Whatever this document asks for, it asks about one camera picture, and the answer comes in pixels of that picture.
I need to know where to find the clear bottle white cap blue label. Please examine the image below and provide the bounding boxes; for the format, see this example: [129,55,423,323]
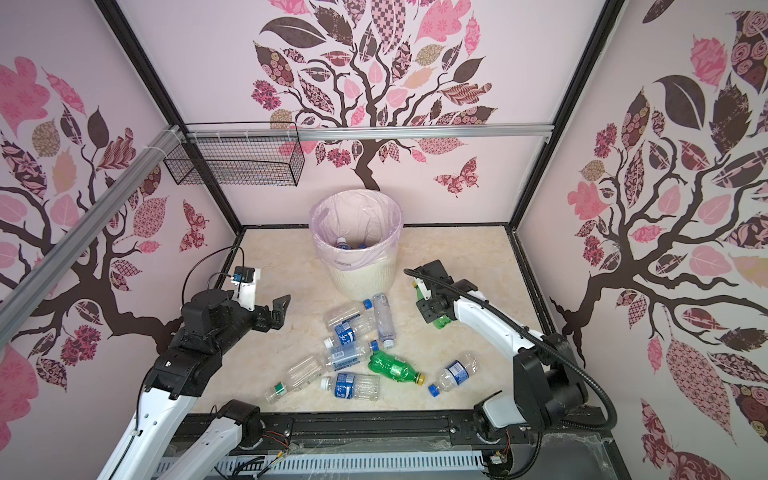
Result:
[336,237,352,250]

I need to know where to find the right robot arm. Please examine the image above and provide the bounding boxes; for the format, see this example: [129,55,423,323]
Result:
[404,260,618,437]

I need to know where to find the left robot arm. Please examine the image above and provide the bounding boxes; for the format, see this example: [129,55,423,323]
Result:
[99,283,291,479]

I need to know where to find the cream ribbed trash bin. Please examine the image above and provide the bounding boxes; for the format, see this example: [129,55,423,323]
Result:
[327,257,397,301]

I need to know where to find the pink plastic bin liner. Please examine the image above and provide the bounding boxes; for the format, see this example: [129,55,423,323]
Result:
[309,189,404,271]

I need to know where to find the clear bottle blue cap tall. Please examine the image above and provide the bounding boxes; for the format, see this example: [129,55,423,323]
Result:
[372,293,396,349]

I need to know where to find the clear bottle blue cap crushed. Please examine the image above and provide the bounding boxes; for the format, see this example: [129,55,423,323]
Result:
[323,299,373,330]

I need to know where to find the blue label bottle right lower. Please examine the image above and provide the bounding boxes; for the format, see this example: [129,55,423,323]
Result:
[428,352,479,397]

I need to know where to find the clear bottle green cap lower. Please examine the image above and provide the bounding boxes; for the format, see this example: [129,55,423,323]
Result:
[264,355,325,404]

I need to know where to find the clear bottle blue cap centre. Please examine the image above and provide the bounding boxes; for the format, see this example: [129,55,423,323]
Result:
[323,340,379,372]

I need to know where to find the green bottle yellow cap lower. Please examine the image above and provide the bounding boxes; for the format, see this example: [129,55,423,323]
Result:
[367,351,425,386]

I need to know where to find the blue label bottle front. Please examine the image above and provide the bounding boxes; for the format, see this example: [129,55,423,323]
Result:
[320,372,380,401]

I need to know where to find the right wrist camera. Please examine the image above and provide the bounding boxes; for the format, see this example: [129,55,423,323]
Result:
[417,260,454,284]

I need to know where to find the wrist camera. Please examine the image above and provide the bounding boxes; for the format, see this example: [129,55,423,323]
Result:
[417,260,454,284]
[232,266,261,311]

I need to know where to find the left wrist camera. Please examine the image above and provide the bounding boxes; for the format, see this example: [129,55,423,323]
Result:
[232,266,261,311]

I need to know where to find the black wire basket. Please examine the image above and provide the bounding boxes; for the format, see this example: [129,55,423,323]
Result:
[164,120,305,187]

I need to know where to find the white slotted cable duct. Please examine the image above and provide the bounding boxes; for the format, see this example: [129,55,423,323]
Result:
[208,451,486,479]

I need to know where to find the horizontal aluminium rail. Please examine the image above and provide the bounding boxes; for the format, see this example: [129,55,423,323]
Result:
[185,123,554,143]

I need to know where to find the black base frame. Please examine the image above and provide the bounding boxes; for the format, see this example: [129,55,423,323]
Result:
[151,410,630,479]

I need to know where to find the diagonal aluminium rail left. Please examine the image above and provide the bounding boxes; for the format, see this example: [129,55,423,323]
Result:
[1,125,185,345]

